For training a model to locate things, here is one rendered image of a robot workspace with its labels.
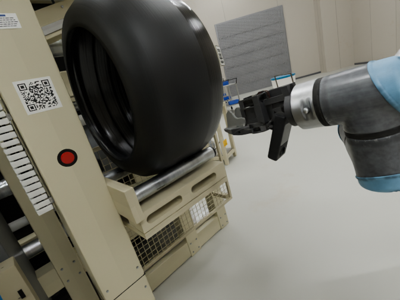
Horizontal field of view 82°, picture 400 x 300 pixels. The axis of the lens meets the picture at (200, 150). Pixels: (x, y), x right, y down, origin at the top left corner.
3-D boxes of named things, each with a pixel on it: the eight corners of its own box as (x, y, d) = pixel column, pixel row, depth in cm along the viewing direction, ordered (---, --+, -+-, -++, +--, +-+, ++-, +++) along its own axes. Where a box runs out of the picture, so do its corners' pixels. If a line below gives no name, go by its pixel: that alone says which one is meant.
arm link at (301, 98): (337, 118, 46) (318, 134, 40) (312, 122, 50) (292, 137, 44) (326, 74, 44) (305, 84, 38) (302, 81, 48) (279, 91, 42)
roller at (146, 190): (134, 209, 64) (131, 197, 61) (125, 200, 66) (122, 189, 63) (216, 159, 85) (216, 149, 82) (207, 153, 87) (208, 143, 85)
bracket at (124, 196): (136, 225, 59) (123, 191, 56) (88, 196, 89) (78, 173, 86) (147, 218, 61) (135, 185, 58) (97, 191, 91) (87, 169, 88)
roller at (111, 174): (99, 188, 82) (93, 177, 83) (97, 190, 86) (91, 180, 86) (173, 151, 104) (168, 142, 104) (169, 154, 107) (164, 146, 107)
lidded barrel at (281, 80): (272, 105, 631) (267, 78, 611) (293, 100, 627) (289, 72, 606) (279, 108, 572) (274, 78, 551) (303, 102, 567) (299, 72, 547)
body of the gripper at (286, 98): (253, 94, 56) (300, 79, 47) (263, 127, 58) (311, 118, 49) (234, 102, 52) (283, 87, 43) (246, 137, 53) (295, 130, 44)
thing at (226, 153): (228, 165, 308) (214, 107, 286) (191, 166, 341) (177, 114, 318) (237, 155, 336) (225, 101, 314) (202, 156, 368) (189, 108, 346)
